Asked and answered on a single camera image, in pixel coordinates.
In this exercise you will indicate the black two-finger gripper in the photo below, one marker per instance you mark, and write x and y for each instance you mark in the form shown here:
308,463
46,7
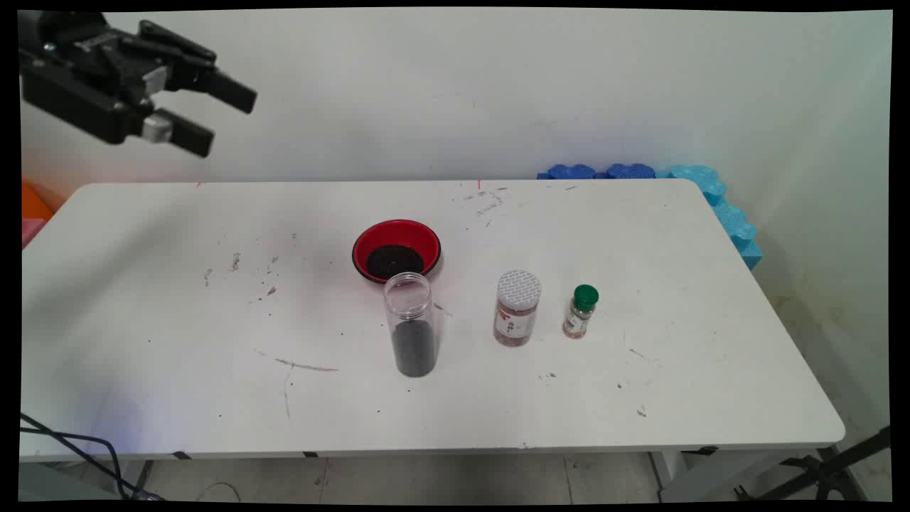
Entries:
78,85

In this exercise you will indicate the tall clear jar black grains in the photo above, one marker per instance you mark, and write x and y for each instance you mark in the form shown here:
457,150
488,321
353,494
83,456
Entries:
414,348

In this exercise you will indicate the orange foam piece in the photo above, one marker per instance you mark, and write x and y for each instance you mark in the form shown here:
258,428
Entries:
32,203

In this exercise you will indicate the pink foam piece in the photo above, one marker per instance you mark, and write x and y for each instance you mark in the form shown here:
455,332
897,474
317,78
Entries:
30,231

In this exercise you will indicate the red bowl with black grains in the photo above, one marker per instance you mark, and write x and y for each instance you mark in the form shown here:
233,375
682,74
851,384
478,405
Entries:
394,238

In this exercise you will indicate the brown-filled jar white patterned lid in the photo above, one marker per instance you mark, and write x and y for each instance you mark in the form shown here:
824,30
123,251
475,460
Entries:
517,313

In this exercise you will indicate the dark blue foam mat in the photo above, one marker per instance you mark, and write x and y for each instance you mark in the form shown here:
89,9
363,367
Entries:
572,171

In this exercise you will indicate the small spice bottle green cap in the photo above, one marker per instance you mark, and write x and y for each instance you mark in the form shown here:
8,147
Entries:
583,302

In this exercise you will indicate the light blue foam mat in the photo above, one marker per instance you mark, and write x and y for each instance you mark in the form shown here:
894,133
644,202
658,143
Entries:
732,220

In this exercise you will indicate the black tripod stand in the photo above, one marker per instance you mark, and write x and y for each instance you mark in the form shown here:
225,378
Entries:
828,469

